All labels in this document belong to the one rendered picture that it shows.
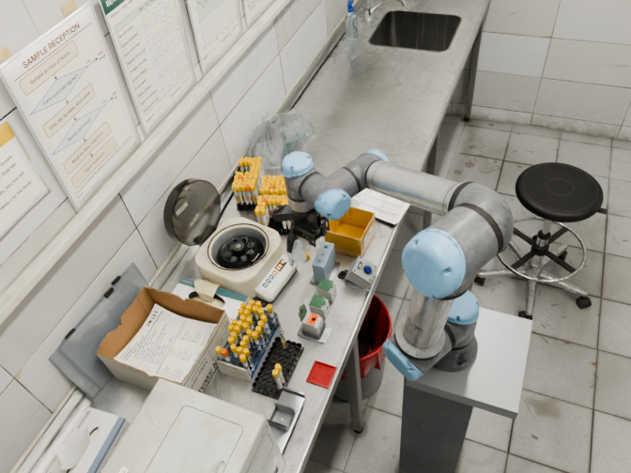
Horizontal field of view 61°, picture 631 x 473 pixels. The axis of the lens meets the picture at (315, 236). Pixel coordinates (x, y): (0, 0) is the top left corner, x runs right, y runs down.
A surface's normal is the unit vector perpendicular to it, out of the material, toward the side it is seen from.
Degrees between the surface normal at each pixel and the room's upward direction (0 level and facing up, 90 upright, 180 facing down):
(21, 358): 90
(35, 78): 92
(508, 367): 1
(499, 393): 1
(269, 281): 25
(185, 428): 0
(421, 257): 84
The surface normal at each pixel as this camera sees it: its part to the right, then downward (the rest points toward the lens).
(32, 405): 0.92, 0.22
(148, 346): -0.10, -0.66
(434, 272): -0.76, 0.45
